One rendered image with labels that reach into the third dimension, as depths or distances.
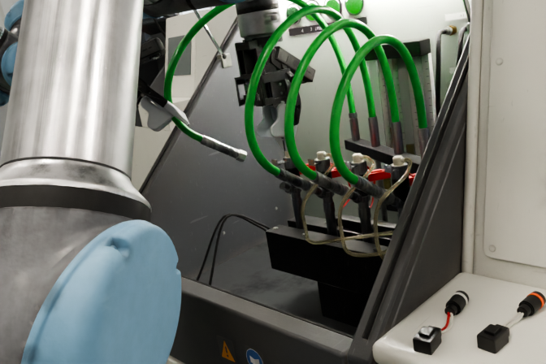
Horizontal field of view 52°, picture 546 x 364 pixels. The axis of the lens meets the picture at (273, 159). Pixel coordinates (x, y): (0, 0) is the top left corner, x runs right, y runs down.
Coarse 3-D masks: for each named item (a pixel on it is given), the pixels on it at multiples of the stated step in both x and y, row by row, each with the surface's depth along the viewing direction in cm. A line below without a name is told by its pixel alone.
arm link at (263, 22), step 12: (252, 12) 95; (264, 12) 95; (276, 12) 96; (240, 24) 97; (252, 24) 95; (264, 24) 95; (276, 24) 96; (240, 36) 98; (252, 36) 96; (264, 36) 96
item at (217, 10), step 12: (288, 0) 108; (300, 0) 109; (216, 12) 103; (204, 24) 103; (324, 24) 112; (192, 36) 102; (180, 48) 102; (336, 48) 113; (168, 72) 102; (168, 84) 102; (168, 96) 102; (348, 96) 116; (192, 132) 105
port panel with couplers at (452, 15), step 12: (444, 0) 105; (456, 0) 103; (468, 0) 101; (444, 12) 105; (456, 12) 104; (444, 24) 106; (456, 24) 104; (444, 36) 107; (456, 36) 105; (444, 48) 107; (456, 48) 106; (444, 60) 108; (456, 60) 106
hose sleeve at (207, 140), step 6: (204, 138) 106; (210, 138) 107; (204, 144) 106; (210, 144) 107; (216, 144) 107; (222, 144) 108; (222, 150) 108; (228, 150) 108; (234, 150) 109; (234, 156) 109
